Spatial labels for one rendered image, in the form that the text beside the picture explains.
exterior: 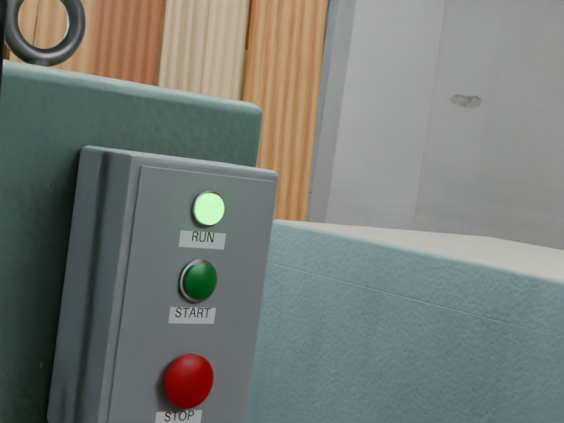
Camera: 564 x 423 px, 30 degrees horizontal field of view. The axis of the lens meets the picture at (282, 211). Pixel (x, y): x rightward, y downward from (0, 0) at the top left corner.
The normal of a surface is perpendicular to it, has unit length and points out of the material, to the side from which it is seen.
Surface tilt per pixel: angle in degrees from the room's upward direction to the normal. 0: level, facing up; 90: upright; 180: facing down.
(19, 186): 90
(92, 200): 90
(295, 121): 86
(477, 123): 90
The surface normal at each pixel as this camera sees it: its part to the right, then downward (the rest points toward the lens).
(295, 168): 0.68, 0.07
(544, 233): -0.74, -0.07
